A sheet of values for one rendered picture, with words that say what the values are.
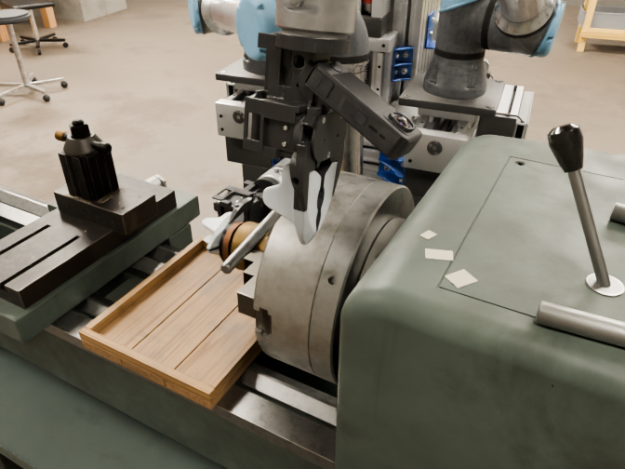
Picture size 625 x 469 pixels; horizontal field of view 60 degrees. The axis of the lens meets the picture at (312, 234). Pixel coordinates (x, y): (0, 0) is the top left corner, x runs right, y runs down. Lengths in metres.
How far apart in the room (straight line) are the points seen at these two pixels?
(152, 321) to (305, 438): 0.39
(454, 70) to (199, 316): 0.79
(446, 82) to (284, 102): 0.85
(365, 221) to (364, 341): 0.18
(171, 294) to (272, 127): 0.67
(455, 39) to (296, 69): 0.82
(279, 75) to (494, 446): 0.43
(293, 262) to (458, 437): 0.29
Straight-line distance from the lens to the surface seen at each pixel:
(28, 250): 1.24
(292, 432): 0.92
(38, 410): 1.51
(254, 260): 0.86
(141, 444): 1.36
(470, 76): 1.35
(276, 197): 0.57
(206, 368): 1.00
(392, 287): 0.56
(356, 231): 0.71
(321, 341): 0.73
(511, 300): 0.58
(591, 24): 6.68
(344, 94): 0.51
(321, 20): 0.51
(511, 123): 1.51
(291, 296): 0.72
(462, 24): 1.32
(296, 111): 0.52
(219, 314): 1.09
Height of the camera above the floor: 1.61
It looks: 34 degrees down
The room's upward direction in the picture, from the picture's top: straight up
